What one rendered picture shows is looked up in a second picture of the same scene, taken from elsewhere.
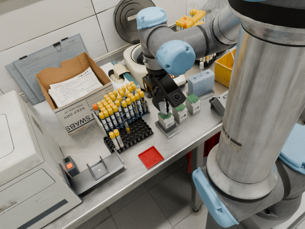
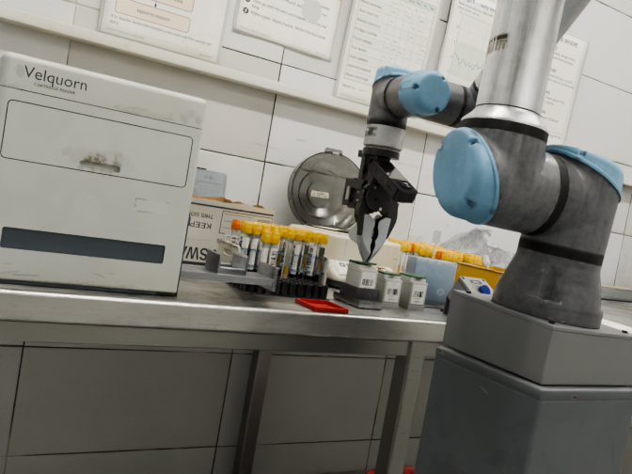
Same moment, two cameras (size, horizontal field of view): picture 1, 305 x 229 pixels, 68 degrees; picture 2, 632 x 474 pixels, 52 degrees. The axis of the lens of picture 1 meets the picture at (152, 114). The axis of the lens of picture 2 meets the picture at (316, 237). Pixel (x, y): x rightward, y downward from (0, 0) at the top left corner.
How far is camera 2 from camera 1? 0.87 m
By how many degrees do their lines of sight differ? 45
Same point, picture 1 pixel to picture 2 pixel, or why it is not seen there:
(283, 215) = (571, 304)
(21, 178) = (162, 129)
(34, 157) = (200, 109)
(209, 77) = (446, 265)
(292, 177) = (570, 167)
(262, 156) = (527, 47)
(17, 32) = not seen: hidden behind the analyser
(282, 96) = not seen: outside the picture
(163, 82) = (386, 168)
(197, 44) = (453, 90)
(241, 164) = (506, 66)
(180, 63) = (432, 91)
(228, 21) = not seen: hidden behind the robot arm
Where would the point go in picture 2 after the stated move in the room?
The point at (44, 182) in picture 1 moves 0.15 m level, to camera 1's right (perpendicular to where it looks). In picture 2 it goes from (174, 170) to (276, 188)
